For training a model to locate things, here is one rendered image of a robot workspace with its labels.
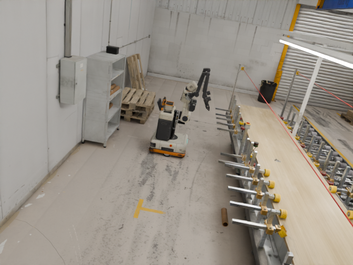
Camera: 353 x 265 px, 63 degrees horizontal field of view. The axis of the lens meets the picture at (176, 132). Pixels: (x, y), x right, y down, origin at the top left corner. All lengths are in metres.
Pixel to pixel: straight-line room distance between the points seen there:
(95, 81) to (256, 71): 7.43
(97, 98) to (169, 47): 6.39
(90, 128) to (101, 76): 0.98
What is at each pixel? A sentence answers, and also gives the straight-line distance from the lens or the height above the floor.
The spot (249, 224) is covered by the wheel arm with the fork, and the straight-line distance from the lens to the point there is 2.60.
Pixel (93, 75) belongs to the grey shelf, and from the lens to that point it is 5.04.
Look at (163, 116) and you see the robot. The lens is 5.07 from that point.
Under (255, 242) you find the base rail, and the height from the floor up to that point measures 0.70.
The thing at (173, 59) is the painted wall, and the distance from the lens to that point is 11.14.
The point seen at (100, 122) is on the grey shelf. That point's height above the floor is 0.48.
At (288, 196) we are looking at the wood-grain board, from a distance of 3.31.
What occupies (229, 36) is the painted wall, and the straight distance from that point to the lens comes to 11.04.
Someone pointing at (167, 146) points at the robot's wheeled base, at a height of 0.21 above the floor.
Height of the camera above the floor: 2.49
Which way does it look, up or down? 23 degrees down
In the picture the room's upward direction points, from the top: 10 degrees clockwise
